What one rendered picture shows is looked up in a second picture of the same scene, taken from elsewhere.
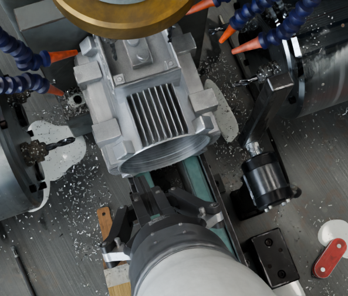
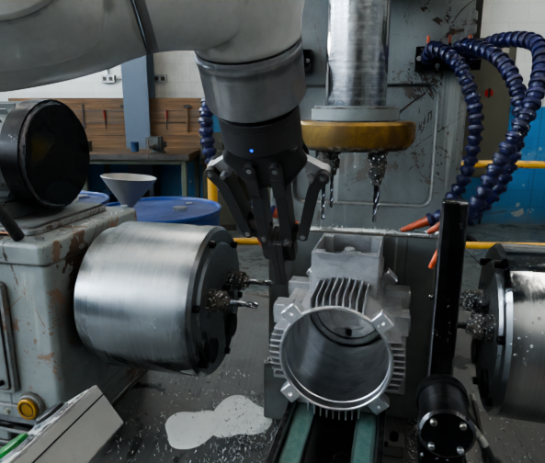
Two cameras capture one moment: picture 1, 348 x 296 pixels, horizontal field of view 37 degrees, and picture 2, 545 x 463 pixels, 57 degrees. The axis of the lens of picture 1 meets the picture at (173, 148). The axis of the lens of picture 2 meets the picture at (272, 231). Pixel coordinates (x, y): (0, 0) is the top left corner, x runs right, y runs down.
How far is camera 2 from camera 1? 0.65 m
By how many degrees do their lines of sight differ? 64
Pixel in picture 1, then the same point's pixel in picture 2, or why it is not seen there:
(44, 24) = not seen: hidden behind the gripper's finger
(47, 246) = not seen: outside the picture
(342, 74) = not seen: outside the picture
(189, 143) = (370, 392)
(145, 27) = (344, 129)
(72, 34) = (306, 258)
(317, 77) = (530, 304)
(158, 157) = (329, 399)
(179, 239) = not seen: hidden behind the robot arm
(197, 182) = (362, 445)
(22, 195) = (183, 299)
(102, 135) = (281, 301)
